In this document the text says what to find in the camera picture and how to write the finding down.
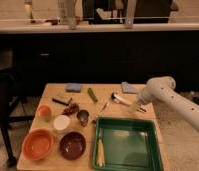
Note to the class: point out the dark purple bowl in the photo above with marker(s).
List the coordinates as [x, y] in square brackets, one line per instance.
[72, 145]

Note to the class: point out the white round container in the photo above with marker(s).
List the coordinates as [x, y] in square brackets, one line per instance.
[61, 123]

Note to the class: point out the brown dried food piece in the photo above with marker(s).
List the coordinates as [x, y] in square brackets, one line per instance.
[73, 108]

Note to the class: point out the green plastic tray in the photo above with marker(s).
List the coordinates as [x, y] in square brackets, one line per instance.
[129, 145]

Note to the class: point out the yellow corn cob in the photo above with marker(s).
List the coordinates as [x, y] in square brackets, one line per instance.
[100, 154]

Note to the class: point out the black rectangular bar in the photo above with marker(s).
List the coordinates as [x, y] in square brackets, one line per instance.
[64, 101]

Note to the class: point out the green cucumber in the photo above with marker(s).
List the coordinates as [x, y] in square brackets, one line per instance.
[92, 95]

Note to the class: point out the small metal cup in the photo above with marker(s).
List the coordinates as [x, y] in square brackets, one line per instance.
[83, 116]

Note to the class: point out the orange plastic cup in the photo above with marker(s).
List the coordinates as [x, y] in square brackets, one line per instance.
[45, 112]

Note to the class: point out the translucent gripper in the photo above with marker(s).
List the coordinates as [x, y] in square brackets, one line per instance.
[135, 105]

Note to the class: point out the orange bowl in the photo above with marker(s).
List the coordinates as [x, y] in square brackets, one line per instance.
[37, 144]

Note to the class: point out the grey folded cloth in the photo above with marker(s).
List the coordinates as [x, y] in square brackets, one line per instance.
[128, 88]

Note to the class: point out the blue sponge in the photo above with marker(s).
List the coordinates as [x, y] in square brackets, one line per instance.
[73, 87]

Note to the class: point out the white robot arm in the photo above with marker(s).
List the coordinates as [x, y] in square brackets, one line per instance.
[162, 88]

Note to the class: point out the black chair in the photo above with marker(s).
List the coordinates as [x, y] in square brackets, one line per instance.
[10, 97]

